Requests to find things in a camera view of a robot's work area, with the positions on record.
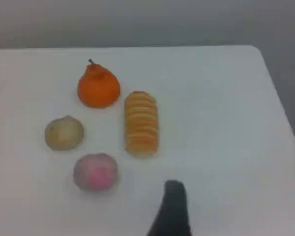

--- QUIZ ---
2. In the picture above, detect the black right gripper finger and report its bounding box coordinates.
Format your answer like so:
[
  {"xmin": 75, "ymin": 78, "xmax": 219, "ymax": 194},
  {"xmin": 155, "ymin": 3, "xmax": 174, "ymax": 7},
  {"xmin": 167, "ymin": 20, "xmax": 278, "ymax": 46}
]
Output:
[{"xmin": 147, "ymin": 179, "xmax": 192, "ymax": 236}]

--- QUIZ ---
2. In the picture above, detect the ridged golden bread roll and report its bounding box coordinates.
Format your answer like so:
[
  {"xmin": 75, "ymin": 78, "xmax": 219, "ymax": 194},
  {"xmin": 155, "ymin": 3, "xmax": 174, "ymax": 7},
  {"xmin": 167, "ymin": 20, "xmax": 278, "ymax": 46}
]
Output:
[{"xmin": 124, "ymin": 90, "xmax": 160, "ymax": 156}]

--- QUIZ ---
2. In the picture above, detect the pink round pastry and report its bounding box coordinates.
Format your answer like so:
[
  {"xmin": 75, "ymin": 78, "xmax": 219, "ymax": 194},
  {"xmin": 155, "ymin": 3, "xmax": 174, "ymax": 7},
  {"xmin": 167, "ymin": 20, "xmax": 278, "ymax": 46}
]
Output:
[{"xmin": 73, "ymin": 153, "xmax": 118, "ymax": 191}]

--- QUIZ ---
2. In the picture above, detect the orange with stem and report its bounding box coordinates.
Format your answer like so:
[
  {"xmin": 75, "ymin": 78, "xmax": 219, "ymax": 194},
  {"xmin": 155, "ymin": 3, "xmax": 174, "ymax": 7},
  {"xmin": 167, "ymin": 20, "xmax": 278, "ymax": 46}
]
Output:
[{"xmin": 77, "ymin": 59, "xmax": 121, "ymax": 108}]

